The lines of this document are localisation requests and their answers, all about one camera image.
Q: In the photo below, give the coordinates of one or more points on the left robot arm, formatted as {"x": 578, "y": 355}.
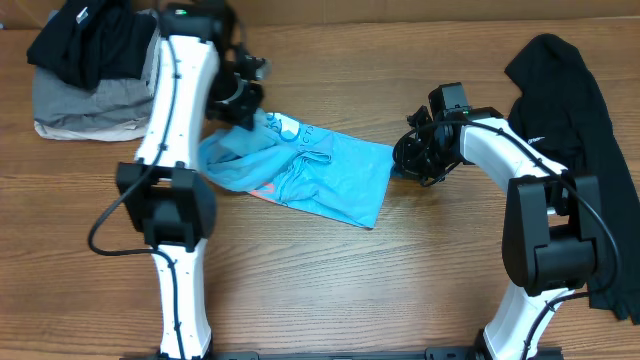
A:
{"x": 203, "y": 74}

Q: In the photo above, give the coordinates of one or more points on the black folded garment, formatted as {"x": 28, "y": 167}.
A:
{"x": 87, "y": 41}

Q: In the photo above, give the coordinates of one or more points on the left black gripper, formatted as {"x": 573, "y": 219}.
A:
{"x": 243, "y": 114}

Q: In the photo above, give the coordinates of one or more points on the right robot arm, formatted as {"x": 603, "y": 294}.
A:
{"x": 553, "y": 240}

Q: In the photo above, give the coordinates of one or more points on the grey folded garment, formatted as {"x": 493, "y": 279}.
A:
{"x": 115, "y": 102}

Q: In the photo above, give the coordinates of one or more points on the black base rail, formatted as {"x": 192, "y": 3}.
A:
{"x": 340, "y": 356}

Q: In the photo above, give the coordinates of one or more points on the beige folded garment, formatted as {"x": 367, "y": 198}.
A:
{"x": 125, "y": 131}

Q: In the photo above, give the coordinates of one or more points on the light blue t-shirt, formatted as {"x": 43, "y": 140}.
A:
{"x": 300, "y": 166}

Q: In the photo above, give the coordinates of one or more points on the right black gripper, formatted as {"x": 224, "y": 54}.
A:
{"x": 407, "y": 165}

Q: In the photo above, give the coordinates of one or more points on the black unfolded garment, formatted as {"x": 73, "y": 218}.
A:
{"x": 563, "y": 115}

